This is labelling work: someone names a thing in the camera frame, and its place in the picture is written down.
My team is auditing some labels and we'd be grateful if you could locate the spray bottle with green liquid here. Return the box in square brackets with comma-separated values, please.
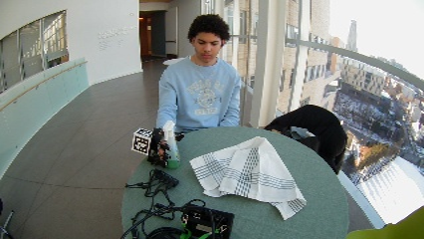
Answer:
[162, 119, 182, 170]

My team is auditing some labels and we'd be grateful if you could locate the white cube of black markers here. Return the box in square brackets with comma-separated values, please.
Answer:
[130, 127, 154, 156]

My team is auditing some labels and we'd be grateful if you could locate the white striped kitchen cloth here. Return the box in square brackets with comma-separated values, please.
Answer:
[189, 135, 307, 221]

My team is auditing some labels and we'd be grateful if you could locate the the person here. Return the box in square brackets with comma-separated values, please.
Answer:
[156, 13, 243, 134]

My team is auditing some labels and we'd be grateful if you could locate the black electronics box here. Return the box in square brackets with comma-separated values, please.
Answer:
[181, 203, 235, 239]

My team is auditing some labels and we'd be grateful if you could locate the white round table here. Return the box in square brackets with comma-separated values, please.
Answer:
[162, 57, 188, 67]

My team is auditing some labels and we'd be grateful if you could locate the wooden handrail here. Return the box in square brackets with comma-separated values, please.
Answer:
[0, 60, 89, 113]

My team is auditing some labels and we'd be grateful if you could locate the dark doorway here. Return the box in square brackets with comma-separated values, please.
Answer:
[138, 9, 169, 62]

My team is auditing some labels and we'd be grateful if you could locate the black jacket on chair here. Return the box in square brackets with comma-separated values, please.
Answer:
[263, 104, 350, 175]

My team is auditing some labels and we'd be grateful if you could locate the white pillar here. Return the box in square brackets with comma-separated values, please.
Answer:
[247, 0, 289, 128]

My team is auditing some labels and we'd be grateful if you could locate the tripod leg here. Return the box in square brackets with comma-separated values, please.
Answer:
[0, 198, 16, 239]

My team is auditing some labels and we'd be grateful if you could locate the grey metal railing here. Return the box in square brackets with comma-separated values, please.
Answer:
[283, 37, 424, 92]

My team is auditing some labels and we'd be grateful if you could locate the yellow-green object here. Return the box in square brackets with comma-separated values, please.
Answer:
[344, 205, 424, 239]

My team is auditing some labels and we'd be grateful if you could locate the black cable bundle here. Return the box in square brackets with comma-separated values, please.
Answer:
[125, 168, 207, 222]

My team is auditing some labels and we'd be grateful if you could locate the black coiled cable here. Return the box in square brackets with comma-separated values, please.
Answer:
[146, 226, 185, 239]

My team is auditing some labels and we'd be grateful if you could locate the green cable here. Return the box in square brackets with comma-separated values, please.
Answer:
[180, 221, 222, 239]

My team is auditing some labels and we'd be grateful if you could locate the interior wall window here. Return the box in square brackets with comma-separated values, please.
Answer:
[0, 9, 71, 95]

